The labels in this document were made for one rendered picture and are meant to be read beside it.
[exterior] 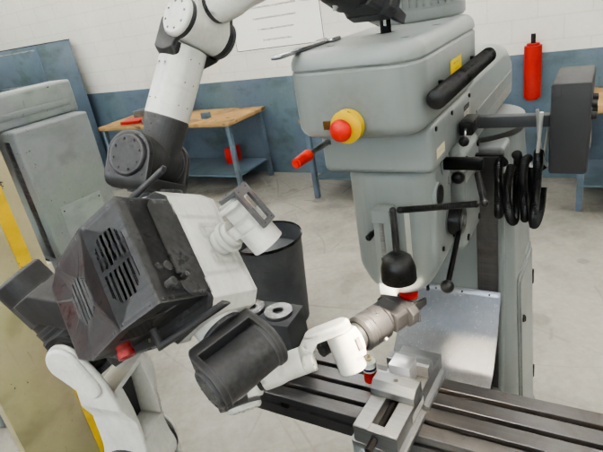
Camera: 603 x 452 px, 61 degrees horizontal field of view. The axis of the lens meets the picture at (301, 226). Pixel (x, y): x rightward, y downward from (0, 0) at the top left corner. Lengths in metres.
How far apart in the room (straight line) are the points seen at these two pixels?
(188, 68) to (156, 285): 0.45
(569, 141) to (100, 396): 1.18
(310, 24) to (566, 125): 4.87
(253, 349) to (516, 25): 4.70
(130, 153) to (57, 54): 7.29
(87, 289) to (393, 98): 0.62
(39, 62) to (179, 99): 7.10
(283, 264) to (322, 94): 2.30
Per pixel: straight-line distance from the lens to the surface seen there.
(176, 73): 1.05
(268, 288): 3.25
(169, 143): 1.04
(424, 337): 1.76
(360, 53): 0.91
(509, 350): 1.85
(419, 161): 1.02
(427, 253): 1.16
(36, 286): 1.21
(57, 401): 2.76
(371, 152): 1.04
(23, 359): 2.59
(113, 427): 1.33
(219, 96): 6.84
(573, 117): 1.28
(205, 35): 1.05
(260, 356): 0.92
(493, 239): 1.61
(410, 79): 0.90
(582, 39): 5.29
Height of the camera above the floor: 1.98
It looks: 24 degrees down
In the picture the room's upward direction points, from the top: 10 degrees counter-clockwise
